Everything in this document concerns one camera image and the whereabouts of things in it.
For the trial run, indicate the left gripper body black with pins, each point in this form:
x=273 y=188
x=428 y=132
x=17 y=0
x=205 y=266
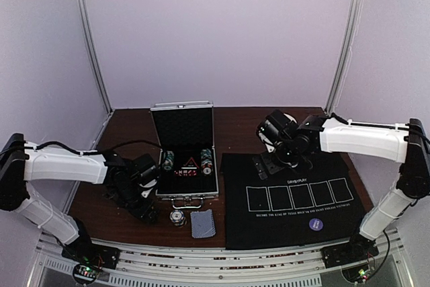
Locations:
x=127 y=198

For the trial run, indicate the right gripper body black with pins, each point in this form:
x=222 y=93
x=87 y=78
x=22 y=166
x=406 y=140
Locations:
x=272 y=164

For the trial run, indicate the purple small blind button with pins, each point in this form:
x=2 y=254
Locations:
x=315 y=224

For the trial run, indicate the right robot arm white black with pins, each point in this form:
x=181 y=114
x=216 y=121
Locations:
x=289 y=144

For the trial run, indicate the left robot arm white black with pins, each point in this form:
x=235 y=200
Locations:
x=23 y=162

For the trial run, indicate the red dice row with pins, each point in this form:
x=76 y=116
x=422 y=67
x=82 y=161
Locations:
x=186 y=173

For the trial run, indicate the left chip stack in case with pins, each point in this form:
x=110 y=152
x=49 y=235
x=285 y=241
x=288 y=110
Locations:
x=168 y=161

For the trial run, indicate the chip stack in case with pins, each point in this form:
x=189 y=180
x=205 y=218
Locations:
x=206 y=161
x=168 y=161

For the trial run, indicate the right chip stack in case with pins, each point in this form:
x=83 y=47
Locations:
x=206 y=161

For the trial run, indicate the aluminium poker case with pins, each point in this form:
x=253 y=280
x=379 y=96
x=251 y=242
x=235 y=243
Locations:
x=185 y=128

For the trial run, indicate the black poker mat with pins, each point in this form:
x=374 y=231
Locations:
x=274 y=212

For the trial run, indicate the black triangular all-in button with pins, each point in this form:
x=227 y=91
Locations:
x=190 y=164

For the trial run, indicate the blue playing card deck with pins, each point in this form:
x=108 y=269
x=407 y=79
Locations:
x=202 y=224

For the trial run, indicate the left round circuit board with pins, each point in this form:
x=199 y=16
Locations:
x=84 y=274

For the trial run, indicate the round circuit board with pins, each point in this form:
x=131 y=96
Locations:
x=359 y=274
x=84 y=274

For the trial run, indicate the right round circuit board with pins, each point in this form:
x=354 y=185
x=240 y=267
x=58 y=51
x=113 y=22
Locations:
x=359 y=274

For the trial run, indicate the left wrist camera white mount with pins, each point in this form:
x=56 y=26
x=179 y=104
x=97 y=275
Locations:
x=147 y=188

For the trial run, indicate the front aluminium rail base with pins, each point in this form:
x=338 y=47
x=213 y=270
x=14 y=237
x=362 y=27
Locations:
x=145 y=265

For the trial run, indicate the right aluminium frame post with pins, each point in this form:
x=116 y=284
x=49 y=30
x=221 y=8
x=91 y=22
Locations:
x=345 y=56

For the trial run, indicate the aluminium frame post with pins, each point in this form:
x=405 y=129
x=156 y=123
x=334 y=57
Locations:
x=345 y=56
x=93 y=59

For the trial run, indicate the left aluminium frame post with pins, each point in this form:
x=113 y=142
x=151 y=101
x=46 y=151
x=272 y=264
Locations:
x=93 y=59

